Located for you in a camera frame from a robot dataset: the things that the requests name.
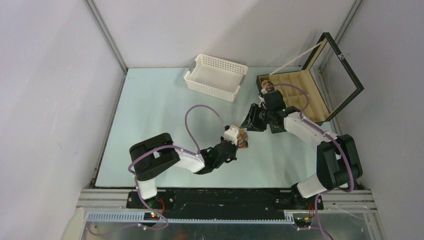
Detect white perforated plastic basket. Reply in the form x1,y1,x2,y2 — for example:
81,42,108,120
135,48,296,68
183,54,249,102

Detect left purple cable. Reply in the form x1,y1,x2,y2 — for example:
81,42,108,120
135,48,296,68
86,104,229,237

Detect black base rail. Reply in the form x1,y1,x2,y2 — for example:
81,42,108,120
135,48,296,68
146,187,324,221

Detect colourful patterned tie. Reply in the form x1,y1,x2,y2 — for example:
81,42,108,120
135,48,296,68
237,126,249,149

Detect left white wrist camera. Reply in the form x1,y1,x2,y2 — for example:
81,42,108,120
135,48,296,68
223,125,241,146

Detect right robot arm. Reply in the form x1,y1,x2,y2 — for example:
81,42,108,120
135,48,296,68
241,88,363,209

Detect purple cable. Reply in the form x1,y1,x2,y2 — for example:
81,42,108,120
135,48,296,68
86,104,229,237
266,83,356,240

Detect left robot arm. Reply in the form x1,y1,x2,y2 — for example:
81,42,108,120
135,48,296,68
128,130,239,208

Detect rolled tie far compartment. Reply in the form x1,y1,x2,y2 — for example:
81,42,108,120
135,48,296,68
259,78,275,94

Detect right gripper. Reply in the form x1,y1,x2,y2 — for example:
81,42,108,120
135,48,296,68
240,103,274,132

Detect black compartment tie box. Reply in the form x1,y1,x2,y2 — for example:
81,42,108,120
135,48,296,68
256,32,364,124

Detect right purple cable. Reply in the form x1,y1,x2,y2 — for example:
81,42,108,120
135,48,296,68
266,83,356,240

